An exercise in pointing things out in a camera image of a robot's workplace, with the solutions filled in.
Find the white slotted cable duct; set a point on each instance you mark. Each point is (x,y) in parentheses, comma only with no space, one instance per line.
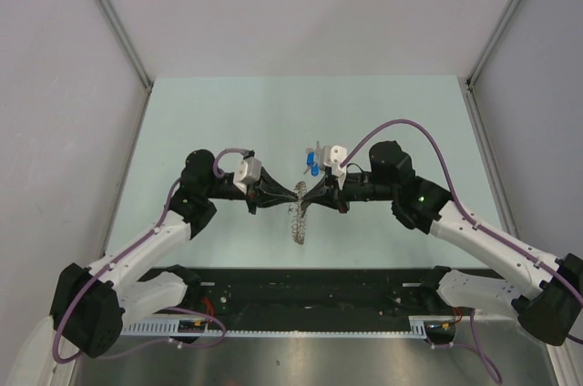
(177,328)

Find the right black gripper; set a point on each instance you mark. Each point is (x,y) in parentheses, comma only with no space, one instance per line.
(327,194)

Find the left aluminium frame post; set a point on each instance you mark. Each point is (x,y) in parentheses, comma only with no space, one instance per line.
(120,33)

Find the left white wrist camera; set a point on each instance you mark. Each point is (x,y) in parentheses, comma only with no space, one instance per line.
(247,173)

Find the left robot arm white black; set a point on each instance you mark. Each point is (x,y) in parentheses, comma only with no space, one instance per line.
(93,304)

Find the aluminium frame post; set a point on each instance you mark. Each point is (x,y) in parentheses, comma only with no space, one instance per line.
(120,33)
(502,24)

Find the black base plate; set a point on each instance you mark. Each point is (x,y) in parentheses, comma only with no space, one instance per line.
(313,300)

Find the silver key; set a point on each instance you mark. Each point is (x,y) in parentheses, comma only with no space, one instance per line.
(318,152)

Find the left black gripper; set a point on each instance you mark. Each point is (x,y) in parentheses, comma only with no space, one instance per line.
(267,192)

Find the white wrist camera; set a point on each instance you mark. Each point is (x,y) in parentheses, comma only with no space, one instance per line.
(247,173)
(332,157)

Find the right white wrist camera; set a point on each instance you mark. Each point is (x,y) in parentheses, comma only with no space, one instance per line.
(332,157)

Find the right aluminium frame post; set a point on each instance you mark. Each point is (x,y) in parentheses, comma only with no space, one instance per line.
(502,24)

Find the metal disc with keyrings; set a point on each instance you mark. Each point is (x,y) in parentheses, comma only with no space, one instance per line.
(298,215)

